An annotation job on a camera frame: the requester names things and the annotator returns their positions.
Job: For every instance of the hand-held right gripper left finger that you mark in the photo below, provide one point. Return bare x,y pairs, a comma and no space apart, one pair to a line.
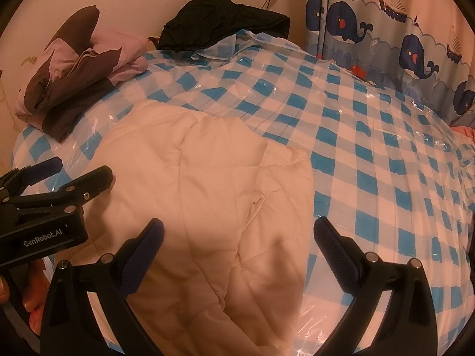
148,244

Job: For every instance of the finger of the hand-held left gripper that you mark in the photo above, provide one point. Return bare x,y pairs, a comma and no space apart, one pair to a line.
40,170
89,182

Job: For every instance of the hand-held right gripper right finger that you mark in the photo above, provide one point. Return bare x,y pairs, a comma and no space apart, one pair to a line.
334,248

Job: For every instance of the white quilted jacket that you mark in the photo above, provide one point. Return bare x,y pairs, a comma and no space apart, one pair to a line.
204,193

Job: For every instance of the person's left hand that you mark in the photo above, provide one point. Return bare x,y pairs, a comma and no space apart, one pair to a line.
35,304

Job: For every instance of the pink and brown blanket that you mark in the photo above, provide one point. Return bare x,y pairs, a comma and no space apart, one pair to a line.
74,81

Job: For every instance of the blue checkered bed sheet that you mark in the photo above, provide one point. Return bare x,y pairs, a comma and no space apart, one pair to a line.
371,155

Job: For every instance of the pink cloth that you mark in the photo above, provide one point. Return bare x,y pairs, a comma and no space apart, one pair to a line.
464,131

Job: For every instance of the black garment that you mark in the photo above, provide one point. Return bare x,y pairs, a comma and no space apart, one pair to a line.
222,18

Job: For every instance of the whale print curtain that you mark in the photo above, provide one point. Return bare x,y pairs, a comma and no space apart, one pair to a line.
389,26

